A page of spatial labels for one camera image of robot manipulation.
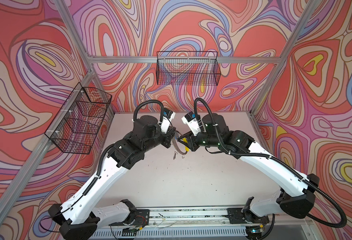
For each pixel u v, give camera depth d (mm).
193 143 549
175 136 642
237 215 735
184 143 616
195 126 563
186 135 628
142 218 719
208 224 719
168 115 515
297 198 397
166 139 548
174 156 733
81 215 364
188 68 959
